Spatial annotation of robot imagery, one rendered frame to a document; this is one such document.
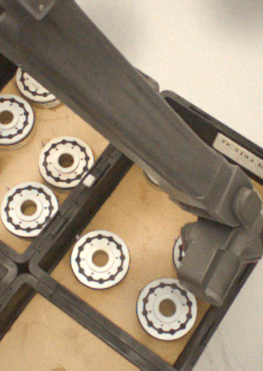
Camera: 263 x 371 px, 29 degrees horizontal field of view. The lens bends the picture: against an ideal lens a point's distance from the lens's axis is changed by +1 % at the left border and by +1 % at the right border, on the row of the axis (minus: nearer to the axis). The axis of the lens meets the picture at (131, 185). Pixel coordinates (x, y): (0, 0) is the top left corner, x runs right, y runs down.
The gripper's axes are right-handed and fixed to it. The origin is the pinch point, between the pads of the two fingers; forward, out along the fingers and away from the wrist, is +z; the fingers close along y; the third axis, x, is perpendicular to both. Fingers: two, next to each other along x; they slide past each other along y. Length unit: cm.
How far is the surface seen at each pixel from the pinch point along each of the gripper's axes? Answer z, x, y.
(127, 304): 11.7, -4.4, -14.4
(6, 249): 1.2, 6.5, -32.1
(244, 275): 2.5, -4.1, 4.6
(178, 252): 8.5, 2.3, -4.2
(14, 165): 10.9, 24.7, -30.9
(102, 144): 11.1, 26.1, -13.9
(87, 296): 11.5, -1.7, -21.1
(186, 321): 8.9, -9.2, -5.2
